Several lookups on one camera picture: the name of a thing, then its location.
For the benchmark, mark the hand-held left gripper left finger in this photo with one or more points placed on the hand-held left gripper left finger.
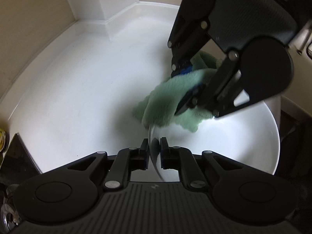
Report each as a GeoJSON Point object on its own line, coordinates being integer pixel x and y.
{"type": "Point", "coordinates": [145, 154]}

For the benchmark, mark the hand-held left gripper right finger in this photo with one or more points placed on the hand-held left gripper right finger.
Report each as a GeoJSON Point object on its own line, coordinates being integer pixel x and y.
{"type": "Point", "coordinates": [162, 154]}

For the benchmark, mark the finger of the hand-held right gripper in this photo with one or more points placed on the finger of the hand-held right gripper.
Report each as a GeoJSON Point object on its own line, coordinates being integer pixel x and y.
{"type": "Point", "coordinates": [219, 85]}
{"type": "Point", "coordinates": [185, 43]}

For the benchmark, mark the green and grey cleaning cloth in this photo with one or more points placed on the green and grey cleaning cloth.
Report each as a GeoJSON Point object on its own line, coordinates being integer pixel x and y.
{"type": "Point", "coordinates": [165, 95]}

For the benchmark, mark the white ceramic bowl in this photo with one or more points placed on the white ceramic bowl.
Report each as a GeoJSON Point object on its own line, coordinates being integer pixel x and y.
{"type": "Point", "coordinates": [231, 146]}

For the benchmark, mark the black glass gas stove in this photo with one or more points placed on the black glass gas stove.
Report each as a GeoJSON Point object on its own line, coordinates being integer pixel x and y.
{"type": "Point", "coordinates": [17, 158]}

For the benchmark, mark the sauce jar with checked lid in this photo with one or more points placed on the sauce jar with checked lid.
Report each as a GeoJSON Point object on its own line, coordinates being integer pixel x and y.
{"type": "Point", "coordinates": [2, 140]}

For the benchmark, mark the gas burner with pan support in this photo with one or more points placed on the gas burner with pan support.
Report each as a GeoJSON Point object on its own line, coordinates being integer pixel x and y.
{"type": "Point", "coordinates": [7, 214]}

